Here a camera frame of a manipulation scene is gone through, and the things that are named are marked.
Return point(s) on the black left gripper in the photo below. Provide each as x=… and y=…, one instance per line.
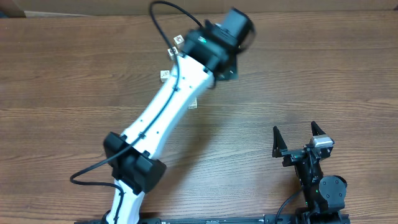
x=230, y=71

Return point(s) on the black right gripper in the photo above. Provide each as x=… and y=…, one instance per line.
x=293, y=155

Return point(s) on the line drawing wooden block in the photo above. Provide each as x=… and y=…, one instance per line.
x=193, y=105

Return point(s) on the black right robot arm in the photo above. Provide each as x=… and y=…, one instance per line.
x=324, y=194

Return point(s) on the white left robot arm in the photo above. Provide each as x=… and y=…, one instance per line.
x=207, y=54

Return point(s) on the face picture block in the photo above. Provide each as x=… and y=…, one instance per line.
x=179, y=41

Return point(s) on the soccer ball picture block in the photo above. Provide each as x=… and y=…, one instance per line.
x=172, y=52

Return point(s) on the green sided picture block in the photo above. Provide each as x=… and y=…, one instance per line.
x=164, y=75

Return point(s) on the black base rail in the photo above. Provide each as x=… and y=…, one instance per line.
x=266, y=219

